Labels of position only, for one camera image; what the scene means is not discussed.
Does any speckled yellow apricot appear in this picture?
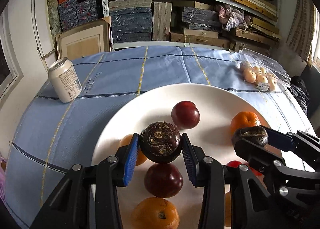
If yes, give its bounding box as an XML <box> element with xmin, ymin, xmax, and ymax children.
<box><xmin>118</xmin><ymin>133</ymin><xmax>148</xmax><ymax>166</ymax></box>

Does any dark red plum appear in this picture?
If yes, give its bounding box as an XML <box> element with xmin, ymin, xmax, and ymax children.
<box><xmin>144</xmin><ymin>163</ymin><xmax>184</xmax><ymax>198</ymax></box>
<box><xmin>171</xmin><ymin>100</ymin><xmax>200</xmax><ymax>129</ymax></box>

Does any orange mandarin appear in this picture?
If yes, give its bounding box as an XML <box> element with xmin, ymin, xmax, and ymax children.
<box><xmin>230</xmin><ymin>111</ymin><xmax>261</xmax><ymax>134</ymax></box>

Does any yellow orange apricot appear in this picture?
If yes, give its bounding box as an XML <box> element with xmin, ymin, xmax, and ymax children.
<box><xmin>131</xmin><ymin>197</ymin><xmax>180</xmax><ymax>228</ymax></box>

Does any dark jacket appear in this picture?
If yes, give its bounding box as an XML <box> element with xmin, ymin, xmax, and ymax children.
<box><xmin>288</xmin><ymin>76</ymin><xmax>310</xmax><ymax>115</ymax></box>

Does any white ceramic plate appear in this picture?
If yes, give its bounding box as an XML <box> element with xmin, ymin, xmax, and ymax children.
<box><xmin>92</xmin><ymin>84</ymin><xmax>272</xmax><ymax>228</ymax></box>

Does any blue checked tablecloth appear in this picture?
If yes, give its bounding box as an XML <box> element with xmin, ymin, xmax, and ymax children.
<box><xmin>4</xmin><ymin>46</ymin><xmax>314</xmax><ymax>228</ymax></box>

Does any white drink can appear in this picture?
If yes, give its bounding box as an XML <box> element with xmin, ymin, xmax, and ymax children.
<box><xmin>48</xmin><ymin>57</ymin><xmax>82</xmax><ymax>103</ymax></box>

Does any pink plastic bag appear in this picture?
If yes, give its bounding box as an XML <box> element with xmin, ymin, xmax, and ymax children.
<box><xmin>215</xmin><ymin>4</ymin><xmax>251</xmax><ymax>32</ymax></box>

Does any purple cloth on chair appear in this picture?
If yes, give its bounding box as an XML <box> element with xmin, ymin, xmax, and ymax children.
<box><xmin>0</xmin><ymin>159</ymin><xmax>7</xmax><ymax>202</ymax></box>

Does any framed picture board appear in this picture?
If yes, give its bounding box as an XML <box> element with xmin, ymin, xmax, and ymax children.
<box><xmin>56</xmin><ymin>16</ymin><xmax>113</xmax><ymax>60</ymax></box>

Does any metal storage shelf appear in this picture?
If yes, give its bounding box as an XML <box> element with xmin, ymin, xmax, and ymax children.
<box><xmin>103</xmin><ymin>0</ymin><xmax>281</xmax><ymax>50</ymax></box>

